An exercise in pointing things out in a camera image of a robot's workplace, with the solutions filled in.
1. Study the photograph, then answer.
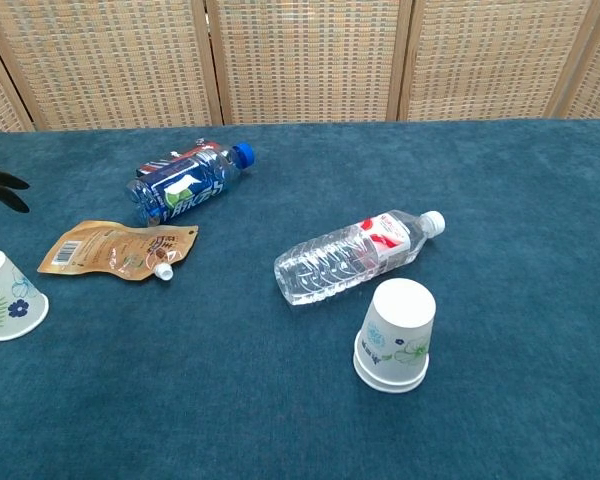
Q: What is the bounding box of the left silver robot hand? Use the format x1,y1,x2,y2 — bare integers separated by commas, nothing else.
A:
0,169,31,214

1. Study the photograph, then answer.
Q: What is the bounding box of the white floral paper cup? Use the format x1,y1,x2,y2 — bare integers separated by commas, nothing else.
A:
353,278,437,389
354,357,430,394
0,248,50,342

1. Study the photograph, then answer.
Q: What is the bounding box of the brown spout pouch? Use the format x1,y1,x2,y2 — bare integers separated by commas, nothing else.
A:
37,220,200,282

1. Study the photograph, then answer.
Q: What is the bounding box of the blue-label drink bottle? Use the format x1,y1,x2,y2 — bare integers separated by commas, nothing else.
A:
126,142,257,227

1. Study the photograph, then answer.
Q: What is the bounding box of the bamboo folding screen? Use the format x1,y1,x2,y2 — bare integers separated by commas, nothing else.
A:
0,0,600,134

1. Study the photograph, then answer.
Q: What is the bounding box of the clear red-label water bottle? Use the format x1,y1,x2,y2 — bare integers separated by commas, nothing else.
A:
273,209,447,306

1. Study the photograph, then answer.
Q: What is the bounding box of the blue felt table cover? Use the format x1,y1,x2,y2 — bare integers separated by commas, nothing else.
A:
0,118,600,480

